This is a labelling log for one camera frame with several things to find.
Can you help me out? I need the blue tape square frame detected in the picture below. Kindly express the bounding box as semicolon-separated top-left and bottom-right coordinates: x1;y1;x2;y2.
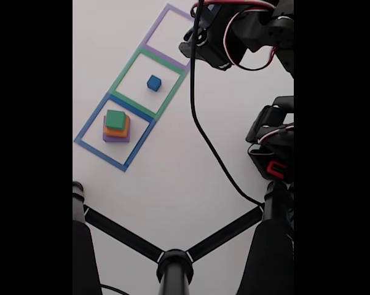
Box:
73;93;157;173

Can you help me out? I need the servo wire bundle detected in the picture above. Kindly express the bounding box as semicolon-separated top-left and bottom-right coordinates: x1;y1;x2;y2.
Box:
191;0;280;72

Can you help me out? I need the black cable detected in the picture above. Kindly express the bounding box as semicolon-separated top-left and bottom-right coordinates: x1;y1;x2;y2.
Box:
99;285;124;295
189;0;266;206

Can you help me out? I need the orange square block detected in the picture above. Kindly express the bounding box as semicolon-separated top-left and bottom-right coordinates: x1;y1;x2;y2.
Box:
103;115;131;138

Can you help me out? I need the purple tape square frame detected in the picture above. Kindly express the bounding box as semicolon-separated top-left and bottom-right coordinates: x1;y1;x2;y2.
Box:
141;2;195;72

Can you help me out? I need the purple square block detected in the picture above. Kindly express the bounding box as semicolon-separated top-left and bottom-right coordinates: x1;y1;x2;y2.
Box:
102;116;130;143

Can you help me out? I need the green cube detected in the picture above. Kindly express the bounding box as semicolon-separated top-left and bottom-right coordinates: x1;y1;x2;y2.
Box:
105;109;127;130

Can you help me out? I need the green tape square frame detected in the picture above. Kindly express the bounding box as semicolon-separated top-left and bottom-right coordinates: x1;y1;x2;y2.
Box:
108;45;186;121

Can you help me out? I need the small blue cube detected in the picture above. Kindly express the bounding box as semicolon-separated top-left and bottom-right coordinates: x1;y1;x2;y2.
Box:
146;74;162;92

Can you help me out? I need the red table clamp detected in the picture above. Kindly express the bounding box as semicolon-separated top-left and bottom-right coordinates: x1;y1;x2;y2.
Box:
266;159;289;181

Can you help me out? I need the black camera tripod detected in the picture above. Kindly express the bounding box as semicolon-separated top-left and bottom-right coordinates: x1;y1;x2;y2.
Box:
73;181;294;295

